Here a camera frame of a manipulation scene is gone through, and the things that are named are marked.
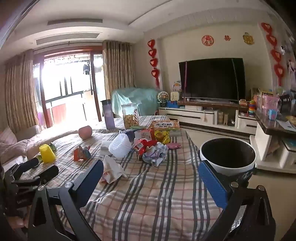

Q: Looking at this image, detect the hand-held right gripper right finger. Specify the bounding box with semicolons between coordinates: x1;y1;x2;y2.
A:
197;160;276;241

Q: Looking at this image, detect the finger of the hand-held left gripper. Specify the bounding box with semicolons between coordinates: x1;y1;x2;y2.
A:
14;157;40;176
13;165;60;186

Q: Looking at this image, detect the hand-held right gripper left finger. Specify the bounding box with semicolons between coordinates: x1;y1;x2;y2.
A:
28;159;104;241

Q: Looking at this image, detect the white wrapper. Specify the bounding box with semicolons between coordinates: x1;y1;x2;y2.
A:
99;155;128;183

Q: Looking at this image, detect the orange snack wrapper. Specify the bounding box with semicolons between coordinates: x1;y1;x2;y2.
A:
73;146;91;161

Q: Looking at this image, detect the white round bin black liner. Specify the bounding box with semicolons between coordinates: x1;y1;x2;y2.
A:
199;138;257;186

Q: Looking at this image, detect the white ribbed plastic cup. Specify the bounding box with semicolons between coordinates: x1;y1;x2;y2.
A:
108;134;133;157

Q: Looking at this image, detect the dark blue bag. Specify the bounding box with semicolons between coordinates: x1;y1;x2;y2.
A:
119;130;136;142

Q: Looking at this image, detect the red snack wrapper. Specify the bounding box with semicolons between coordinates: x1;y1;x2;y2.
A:
132;139;158;160

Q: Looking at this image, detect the paper ball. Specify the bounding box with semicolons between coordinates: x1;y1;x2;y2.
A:
142;142;169;167

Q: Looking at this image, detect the red and white box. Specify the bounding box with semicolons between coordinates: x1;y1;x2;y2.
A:
134;129;156;141

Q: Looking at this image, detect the yellow wrapper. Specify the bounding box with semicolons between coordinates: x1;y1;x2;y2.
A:
154;130;171;144

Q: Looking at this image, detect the person's left hand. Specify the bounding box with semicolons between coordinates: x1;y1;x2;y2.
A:
7;217;26;230

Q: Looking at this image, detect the yellow plastic toy cup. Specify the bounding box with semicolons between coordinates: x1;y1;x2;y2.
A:
39;144;56;163

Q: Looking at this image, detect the pink sofa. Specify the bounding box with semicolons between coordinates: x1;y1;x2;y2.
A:
0;125;79;167

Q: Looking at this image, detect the brown egg-shaped object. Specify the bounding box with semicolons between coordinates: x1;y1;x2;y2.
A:
78;125;93;140

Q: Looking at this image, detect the plaid blanket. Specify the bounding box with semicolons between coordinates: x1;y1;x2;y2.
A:
0;115;232;241

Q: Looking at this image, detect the purple drinking bottle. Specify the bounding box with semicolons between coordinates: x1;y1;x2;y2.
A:
100;99;115;130

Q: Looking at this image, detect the clear cookie jar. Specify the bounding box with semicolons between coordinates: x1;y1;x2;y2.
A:
121;103;141;129

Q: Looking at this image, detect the white side table dark top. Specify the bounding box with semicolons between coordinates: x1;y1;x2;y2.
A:
254;111;296;172

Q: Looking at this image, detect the white television cabinet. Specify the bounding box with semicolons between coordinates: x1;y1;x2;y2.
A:
158;100;258;136

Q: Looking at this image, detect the beige curtain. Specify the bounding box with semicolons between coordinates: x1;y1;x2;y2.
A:
5;49;40;130
102;40;135;100

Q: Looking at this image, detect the orange snack box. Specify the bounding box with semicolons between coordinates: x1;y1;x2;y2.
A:
149;120;181;137

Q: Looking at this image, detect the teal covered armchair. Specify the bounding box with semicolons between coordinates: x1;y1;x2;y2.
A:
111;88;160;116

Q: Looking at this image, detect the ferris wheel toy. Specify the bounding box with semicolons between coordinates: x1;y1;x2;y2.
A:
157;91;170;108

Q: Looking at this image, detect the pink toy box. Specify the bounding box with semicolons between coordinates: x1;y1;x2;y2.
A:
262;94;280;112

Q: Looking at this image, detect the black television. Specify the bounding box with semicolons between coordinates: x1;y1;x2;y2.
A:
179;58;246;101

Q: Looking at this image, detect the brown balcony door frame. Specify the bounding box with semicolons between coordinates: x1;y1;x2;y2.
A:
33;46;103;128

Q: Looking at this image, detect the red heart string decoration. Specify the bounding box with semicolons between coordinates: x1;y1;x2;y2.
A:
261;22;286;86
148;39;161;90

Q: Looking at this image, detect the golden wall decal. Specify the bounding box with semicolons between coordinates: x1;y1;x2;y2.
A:
243;33;255;45

